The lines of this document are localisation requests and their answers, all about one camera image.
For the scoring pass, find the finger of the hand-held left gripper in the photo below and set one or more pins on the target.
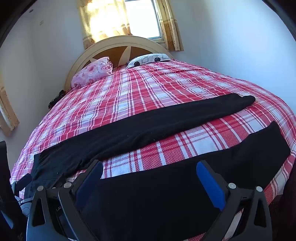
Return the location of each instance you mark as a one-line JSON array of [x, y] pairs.
[[23, 182]]

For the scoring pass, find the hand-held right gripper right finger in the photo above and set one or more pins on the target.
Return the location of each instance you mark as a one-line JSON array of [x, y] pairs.
[[210, 185]]

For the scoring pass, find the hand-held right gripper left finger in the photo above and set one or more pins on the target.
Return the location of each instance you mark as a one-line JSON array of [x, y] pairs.
[[89, 184]]

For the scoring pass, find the black pants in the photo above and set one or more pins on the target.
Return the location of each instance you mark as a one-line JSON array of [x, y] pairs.
[[138, 129]]

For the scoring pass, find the dark cloth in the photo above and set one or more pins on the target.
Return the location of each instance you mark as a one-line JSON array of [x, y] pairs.
[[56, 98]]

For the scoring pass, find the red plaid blanket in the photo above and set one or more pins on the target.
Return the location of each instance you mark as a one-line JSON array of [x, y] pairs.
[[161, 92]]

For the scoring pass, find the pink floral pillow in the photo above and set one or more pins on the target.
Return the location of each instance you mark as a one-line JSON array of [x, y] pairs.
[[92, 71]]

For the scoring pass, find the white patterned pillow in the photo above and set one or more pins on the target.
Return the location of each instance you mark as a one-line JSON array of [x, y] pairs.
[[148, 59]]

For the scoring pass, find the cream wooden headboard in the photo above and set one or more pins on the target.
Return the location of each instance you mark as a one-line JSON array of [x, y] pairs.
[[108, 42]]

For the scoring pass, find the yellow curtain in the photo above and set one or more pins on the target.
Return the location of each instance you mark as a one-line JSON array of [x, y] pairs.
[[104, 20]]

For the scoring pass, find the white framed window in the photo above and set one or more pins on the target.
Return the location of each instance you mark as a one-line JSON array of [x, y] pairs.
[[144, 16]]

